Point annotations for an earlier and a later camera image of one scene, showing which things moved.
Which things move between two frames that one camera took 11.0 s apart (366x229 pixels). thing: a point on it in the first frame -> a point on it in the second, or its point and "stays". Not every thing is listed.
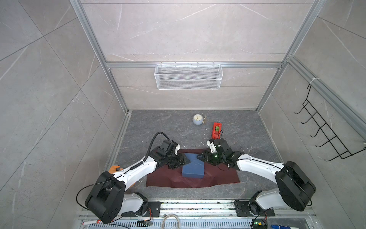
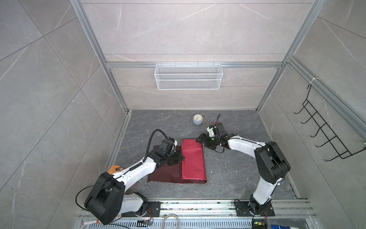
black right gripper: x=207 y=157 -> x=206 y=142
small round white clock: x=198 y=119 stays
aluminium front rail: x=211 y=214 stays
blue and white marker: x=278 y=226 stays
